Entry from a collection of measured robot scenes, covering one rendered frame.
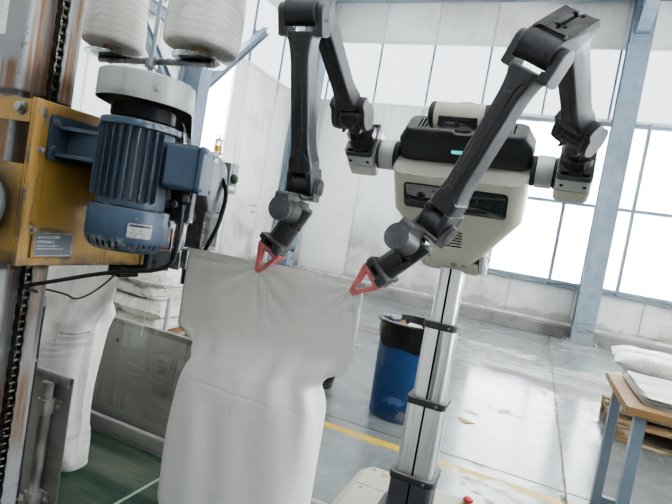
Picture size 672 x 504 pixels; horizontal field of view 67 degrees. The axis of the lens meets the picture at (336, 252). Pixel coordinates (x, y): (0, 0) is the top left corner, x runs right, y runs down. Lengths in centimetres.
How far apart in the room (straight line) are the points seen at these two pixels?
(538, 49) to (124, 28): 90
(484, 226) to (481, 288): 765
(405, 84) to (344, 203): 247
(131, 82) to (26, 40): 23
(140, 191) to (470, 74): 897
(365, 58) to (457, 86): 188
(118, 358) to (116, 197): 108
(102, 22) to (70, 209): 45
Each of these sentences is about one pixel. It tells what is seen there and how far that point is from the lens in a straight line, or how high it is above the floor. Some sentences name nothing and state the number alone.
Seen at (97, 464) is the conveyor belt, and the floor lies 38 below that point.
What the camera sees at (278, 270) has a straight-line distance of 126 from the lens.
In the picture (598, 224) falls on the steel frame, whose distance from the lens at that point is 870.
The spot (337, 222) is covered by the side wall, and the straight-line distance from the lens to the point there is 983.
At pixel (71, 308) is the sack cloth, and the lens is 159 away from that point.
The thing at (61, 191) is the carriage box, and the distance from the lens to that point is 115.
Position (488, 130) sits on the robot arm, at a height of 143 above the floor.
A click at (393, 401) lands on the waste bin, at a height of 14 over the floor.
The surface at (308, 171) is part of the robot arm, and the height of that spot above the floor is 131.
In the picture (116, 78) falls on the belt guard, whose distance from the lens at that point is 103.
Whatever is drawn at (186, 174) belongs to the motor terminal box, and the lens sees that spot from 101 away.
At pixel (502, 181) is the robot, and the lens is 146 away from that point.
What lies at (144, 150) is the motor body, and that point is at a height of 128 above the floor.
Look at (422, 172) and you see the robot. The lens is 149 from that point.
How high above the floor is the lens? 120
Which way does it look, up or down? 3 degrees down
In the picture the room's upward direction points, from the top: 10 degrees clockwise
